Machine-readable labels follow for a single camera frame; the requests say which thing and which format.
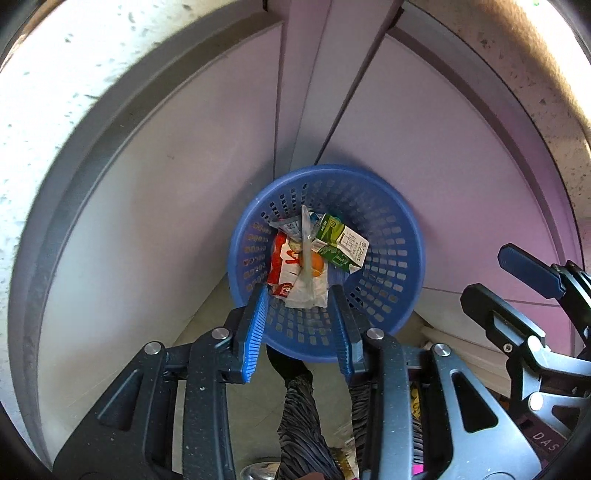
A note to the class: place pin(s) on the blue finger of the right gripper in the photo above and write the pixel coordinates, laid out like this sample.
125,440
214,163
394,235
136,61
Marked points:
531,271
504,326

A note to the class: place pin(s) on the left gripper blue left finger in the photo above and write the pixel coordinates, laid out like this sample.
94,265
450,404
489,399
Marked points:
250,331

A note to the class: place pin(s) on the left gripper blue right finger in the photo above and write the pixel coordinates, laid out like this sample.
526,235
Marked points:
347,336

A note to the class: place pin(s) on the white tissue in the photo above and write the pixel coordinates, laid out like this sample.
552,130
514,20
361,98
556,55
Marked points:
295,299

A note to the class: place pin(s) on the orange peel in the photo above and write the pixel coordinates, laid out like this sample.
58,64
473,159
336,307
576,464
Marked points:
317,264

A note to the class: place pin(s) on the red white paper bag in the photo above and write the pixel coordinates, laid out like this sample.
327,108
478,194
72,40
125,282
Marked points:
285,265

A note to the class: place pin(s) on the green white milk carton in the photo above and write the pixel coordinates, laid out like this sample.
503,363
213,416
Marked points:
339,245

